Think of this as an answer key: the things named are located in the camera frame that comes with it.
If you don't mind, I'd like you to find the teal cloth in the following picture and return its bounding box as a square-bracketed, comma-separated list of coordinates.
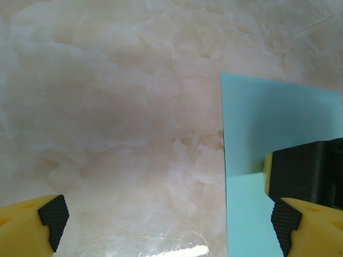
[220, 71, 343, 257]

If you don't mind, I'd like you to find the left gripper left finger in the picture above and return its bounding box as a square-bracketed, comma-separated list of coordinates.
[0, 194, 70, 257]

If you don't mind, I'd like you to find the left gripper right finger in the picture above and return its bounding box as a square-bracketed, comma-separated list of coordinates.
[271, 197, 343, 257]

